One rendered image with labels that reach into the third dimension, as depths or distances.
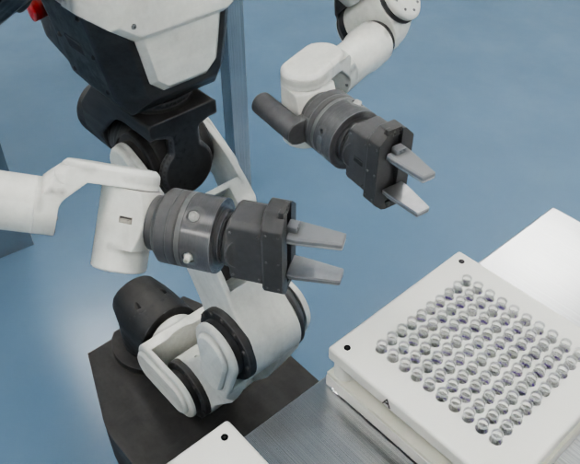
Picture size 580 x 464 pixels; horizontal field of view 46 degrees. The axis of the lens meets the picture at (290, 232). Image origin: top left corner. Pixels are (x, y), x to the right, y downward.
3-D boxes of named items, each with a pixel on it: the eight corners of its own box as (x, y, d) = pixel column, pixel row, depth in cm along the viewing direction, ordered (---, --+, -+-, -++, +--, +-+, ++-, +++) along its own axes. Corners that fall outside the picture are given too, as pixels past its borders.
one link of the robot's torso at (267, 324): (215, 383, 128) (97, 156, 121) (286, 334, 137) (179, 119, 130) (254, 391, 115) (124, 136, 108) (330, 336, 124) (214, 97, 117)
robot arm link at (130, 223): (181, 191, 75) (87, 172, 77) (167, 287, 76) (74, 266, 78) (216, 191, 86) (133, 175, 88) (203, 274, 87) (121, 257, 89)
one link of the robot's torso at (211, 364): (150, 378, 157) (192, 311, 117) (220, 333, 167) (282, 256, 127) (189, 436, 155) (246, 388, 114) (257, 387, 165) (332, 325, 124)
